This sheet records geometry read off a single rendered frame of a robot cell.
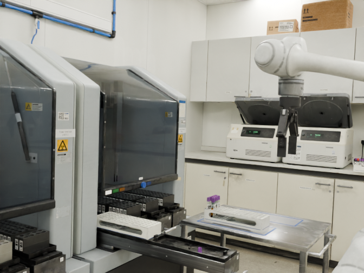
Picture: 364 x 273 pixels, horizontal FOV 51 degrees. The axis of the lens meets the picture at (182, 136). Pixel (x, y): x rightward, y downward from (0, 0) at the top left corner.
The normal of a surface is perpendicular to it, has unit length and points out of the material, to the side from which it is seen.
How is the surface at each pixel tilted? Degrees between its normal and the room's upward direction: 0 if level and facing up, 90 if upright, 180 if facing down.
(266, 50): 89
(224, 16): 90
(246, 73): 90
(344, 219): 90
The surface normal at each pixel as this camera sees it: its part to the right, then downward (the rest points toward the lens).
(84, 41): 0.85, 0.06
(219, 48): -0.52, 0.03
